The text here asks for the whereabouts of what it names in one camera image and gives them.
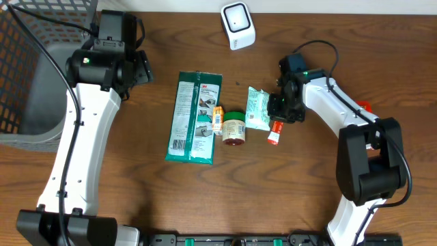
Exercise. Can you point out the green white packet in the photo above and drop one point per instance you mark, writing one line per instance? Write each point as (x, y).
(191, 137)

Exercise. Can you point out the narrow red stick packet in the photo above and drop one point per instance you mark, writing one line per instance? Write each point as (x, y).
(275, 132)

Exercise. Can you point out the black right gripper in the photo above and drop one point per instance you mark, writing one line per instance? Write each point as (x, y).
(275, 114)

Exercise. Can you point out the green lid jar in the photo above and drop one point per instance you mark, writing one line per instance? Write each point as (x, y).
(234, 128)

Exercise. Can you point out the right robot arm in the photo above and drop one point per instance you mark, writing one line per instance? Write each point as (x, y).
(371, 169)

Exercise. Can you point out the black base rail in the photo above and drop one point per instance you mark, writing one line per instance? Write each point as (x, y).
(294, 239)

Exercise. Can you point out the small orange white carton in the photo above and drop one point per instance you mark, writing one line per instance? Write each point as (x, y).
(217, 120)

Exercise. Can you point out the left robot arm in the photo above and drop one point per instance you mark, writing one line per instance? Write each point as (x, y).
(98, 77)

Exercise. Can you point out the white barcode scanner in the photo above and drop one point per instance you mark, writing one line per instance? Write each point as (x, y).
(238, 25)

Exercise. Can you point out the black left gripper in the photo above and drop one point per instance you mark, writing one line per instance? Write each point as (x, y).
(143, 71)

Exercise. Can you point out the light teal wipes pack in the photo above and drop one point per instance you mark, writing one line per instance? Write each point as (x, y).
(256, 115)

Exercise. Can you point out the red snack packet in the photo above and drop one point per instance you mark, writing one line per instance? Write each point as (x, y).
(364, 105)

